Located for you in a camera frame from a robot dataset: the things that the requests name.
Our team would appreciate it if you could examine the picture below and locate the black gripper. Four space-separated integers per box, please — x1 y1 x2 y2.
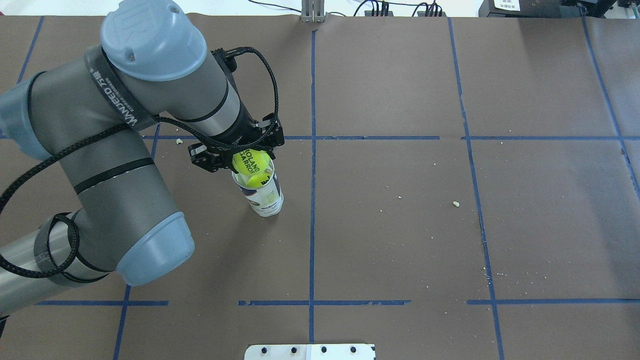
188 112 285 173

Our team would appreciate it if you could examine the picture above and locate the yellow tennis ball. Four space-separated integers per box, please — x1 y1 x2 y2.
231 148 271 176
246 172 273 189

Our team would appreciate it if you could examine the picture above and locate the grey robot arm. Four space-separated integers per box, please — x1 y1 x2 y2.
1 0 284 320

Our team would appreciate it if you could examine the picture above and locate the yellow tennis ball in can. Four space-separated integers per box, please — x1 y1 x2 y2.
246 172 273 189

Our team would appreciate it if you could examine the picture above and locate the clear tennis ball can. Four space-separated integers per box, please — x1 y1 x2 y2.
231 161 284 218

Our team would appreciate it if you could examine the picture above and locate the blue tape strip lengthwise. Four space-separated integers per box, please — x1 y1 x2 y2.
446 17 505 360
308 30 318 344

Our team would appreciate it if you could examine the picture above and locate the blue tape strip lower crosswise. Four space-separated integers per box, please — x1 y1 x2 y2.
37 298 640 307

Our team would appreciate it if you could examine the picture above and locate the white mounting plate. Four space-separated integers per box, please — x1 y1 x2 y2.
243 342 377 360

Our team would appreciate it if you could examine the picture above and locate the black equipment box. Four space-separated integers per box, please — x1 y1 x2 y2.
478 0 583 19

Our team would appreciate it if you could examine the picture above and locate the blue tape strip lengthwise right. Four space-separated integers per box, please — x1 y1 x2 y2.
446 17 505 360

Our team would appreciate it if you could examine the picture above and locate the blue tape strip far right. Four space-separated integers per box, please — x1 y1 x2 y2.
580 15 640 201

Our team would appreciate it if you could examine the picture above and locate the grey metal bracket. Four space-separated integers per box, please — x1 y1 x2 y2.
300 0 327 23

